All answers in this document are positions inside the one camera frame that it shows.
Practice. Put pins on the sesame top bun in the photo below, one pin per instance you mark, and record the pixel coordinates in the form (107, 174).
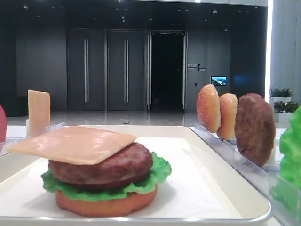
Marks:
(208, 108)

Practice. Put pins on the sesame bun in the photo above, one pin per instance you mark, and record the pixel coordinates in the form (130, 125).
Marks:
(208, 108)
(228, 108)

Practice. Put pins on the brown meat patty on burger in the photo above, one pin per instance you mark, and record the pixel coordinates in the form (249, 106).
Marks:
(132, 161)

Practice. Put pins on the green lettuce leaf on burger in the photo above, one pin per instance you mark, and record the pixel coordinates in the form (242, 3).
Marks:
(160, 170)

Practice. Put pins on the flat cheese slice on burger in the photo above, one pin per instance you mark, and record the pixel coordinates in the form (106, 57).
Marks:
(75, 145)

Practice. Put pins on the upright brown meat patty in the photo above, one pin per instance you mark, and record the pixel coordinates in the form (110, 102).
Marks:
(255, 129)

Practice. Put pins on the upright cheese slice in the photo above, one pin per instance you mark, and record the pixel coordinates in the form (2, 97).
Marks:
(38, 111)

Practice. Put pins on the red tomato slice at left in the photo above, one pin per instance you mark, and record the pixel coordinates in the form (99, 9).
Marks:
(3, 125)

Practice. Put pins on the green lettuce in right rack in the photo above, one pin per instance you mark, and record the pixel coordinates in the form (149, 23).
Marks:
(288, 162)

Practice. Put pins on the right dark double door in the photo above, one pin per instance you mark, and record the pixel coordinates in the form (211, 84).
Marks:
(126, 71)

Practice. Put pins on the dark double door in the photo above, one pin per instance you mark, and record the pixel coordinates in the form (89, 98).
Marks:
(85, 70)
(126, 71)

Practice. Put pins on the left dark double door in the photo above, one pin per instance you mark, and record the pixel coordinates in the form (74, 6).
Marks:
(85, 70)

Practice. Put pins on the bottom bun slice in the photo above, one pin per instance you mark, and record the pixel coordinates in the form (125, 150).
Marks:
(110, 208)

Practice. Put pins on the white plastic tray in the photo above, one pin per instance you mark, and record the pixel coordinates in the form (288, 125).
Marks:
(203, 189)

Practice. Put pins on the clear acrylic right rack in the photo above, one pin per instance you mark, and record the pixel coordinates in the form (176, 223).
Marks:
(262, 178)

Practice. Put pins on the clear acrylic rack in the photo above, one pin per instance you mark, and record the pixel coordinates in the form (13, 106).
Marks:
(262, 178)
(5, 145)

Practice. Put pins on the lower white planter with plants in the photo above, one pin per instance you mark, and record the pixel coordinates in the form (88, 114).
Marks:
(284, 111)

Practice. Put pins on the white planter with plants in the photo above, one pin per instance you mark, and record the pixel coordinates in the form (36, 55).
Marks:
(284, 111)
(280, 95)

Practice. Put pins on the upper white planter with plants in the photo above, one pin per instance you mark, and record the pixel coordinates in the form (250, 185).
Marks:
(280, 95)

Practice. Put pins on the clear acrylic left rack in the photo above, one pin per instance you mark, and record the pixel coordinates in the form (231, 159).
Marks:
(5, 145)

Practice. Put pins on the open glass doorway frame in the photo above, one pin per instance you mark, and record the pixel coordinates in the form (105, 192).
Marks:
(166, 75)

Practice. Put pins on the wall sign lettering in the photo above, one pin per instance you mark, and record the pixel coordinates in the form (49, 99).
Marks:
(195, 67)

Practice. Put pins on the small wall screen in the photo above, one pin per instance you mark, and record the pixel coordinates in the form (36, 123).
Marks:
(219, 80)

